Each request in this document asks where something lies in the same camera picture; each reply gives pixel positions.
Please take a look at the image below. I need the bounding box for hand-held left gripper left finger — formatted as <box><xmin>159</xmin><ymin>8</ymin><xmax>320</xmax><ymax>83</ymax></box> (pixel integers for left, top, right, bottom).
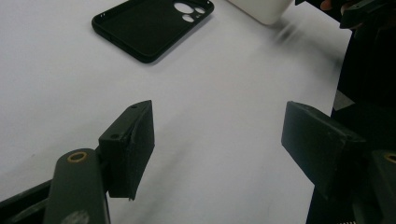
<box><xmin>98</xmin><ymin>100</ymin><xmax>156</xmax><ymax>201</ymax></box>

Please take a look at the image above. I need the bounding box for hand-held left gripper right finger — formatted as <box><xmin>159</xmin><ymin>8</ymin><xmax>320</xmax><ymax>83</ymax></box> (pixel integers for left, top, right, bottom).
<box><xmin>280</xmin><ymin>101</ymin><xmax>368</xmax><ymax>200</ymax></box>

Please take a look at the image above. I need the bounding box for dark curtain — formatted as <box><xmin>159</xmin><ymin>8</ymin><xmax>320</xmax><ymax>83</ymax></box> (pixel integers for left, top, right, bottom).
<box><xmin>331</xmin><ymin>18</ymin><xmax>396</xmax><ymax>157</ymax></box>

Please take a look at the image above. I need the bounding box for black phone case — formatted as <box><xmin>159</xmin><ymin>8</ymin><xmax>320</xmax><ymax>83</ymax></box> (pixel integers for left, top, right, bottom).
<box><xmin>91</xmin><ymin>0</ymin><xmax>215</xmax><ymax>64</ymax></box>

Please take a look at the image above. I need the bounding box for white plastic tray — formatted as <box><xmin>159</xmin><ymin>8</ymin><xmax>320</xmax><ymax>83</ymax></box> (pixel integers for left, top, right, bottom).
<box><xmin>226</xmin><ymin>0</ymin><xmax>294</xmax><ymax>26</ymax></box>

